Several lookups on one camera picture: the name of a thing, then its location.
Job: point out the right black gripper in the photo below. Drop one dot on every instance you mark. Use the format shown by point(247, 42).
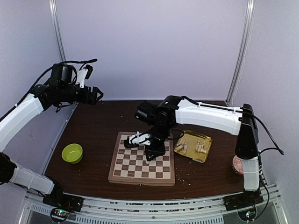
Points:
point(158, 151)

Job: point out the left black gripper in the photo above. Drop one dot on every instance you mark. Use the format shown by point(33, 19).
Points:
point(92, 101)

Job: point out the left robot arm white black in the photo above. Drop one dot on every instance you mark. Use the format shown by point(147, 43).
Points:
point(65, 85)

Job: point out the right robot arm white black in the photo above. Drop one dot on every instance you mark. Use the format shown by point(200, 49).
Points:
point(181, 110)

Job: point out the pile of white chess pieces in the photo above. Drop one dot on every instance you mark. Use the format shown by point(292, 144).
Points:
point(199, 148)

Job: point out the left green circuit board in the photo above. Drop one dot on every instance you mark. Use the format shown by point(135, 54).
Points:
point(59, 215)

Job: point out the green circuit board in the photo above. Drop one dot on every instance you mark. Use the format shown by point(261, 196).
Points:
point(247, 215)
point(59, 215)

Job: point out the right green circuit board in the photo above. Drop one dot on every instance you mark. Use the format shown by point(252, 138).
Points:
point(247, 215)

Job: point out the wooden chessboard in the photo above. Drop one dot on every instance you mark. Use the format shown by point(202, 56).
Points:
point(128, 166)

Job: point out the pile of white pawns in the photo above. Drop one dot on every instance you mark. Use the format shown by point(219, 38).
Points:
point(181, 147)

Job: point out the gold metal tray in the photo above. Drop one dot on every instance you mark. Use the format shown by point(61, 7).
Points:
point(191, 137)

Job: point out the green bowl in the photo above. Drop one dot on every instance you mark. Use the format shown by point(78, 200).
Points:
point(72, 153)

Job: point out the red patterned bowl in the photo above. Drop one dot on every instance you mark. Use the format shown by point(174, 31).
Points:
point(237, 165)

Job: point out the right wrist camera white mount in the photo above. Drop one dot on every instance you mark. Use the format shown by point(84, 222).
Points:
point(137, 139)

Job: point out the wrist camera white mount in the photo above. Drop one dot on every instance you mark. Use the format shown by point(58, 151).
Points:
point(83, 74)
point(137, 139)

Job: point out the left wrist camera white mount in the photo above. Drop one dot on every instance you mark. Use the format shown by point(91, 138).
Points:
point(83, 74)

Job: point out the left aluminium corner post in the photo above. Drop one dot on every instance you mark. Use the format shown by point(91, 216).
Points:
point(55, 22)

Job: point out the aluminium corner post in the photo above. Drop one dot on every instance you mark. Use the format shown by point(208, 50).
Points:
point(245, 40)
point(55, 22)

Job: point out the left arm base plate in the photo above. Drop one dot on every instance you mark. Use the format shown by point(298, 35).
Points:
point(66, 202)

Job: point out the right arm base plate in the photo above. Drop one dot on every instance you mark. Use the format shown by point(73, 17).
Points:
point(242, 200)

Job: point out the right aluminium corner post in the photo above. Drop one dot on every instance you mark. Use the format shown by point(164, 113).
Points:
point(245, 40)

